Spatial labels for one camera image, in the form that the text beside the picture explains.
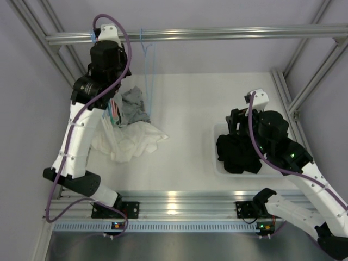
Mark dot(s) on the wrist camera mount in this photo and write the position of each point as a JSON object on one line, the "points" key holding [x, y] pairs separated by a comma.
{"points": [[107, 32], [260, 100]]}

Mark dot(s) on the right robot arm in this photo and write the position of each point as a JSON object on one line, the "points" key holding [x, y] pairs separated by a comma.
{"points": [[263, 138]]}

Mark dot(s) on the grey garment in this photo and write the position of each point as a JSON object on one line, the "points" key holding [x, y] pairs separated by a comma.
{"points": [[131, 108]]}

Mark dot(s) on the right aluminium frame post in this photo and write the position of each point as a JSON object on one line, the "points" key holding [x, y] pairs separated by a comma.
{"points": [[313, 60]]}

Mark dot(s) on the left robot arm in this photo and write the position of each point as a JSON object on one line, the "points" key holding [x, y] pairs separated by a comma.
{"points": [[90, 96]]}

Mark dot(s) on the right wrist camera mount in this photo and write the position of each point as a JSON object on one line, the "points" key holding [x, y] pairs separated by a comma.
{"points": [[260, 100]]}

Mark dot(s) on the aluminium frame post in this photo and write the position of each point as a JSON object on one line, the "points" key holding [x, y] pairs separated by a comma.
{"points": [[41, 21], [313, 60]]}

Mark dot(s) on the aluminium hanging rail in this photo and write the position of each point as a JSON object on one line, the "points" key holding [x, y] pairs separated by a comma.
{"points": [[303, 31]]}

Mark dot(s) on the light blue wire hanger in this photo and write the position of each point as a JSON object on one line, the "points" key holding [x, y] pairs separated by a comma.
{"points": [[149, 52]]}

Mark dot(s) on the white plastic basket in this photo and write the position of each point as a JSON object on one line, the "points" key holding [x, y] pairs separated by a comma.
{"points": [[265, 171]]}

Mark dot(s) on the black tank top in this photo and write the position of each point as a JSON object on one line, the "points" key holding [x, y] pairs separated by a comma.
{"points": [[237, 154]]}

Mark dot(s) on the left aluminium frame post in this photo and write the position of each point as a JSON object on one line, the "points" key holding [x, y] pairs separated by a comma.
{"points": [[41, 21]]}

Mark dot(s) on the white garment pile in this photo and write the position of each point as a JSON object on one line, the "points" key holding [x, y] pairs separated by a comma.
{"points": [[121, 144]]}

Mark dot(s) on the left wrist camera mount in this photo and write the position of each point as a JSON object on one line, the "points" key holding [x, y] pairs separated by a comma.
{"points": [[107, 32]]}

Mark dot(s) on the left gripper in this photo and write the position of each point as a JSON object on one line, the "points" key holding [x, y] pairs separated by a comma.
{"points": [[121, 56]]}

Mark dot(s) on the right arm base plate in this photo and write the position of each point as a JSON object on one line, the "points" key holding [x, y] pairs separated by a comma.
{"points": [[250, 210]]}

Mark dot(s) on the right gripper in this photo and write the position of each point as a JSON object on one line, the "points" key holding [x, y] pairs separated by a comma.
{"points": [[237, 116]]}

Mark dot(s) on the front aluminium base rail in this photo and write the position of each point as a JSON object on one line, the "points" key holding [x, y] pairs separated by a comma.
{"points": [[173, 205]]}

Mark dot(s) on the perforated cable duct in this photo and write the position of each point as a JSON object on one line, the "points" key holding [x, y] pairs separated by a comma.
{"points": [[160, 226]]}

